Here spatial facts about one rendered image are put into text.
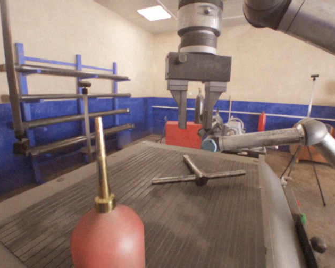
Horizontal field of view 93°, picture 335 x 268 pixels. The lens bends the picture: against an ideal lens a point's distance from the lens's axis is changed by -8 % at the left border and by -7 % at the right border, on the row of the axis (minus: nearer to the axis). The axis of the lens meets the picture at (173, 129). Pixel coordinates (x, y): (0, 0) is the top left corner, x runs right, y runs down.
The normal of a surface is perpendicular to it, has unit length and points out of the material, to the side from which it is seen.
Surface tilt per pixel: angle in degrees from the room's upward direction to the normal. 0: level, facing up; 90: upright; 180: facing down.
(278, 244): 22
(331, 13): 77
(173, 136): 90
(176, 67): 90
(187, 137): 90
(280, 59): 90
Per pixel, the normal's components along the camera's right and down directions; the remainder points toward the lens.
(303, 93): -0.40, 0.18
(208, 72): 0.18, 0.22
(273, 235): 0.15, -0.95
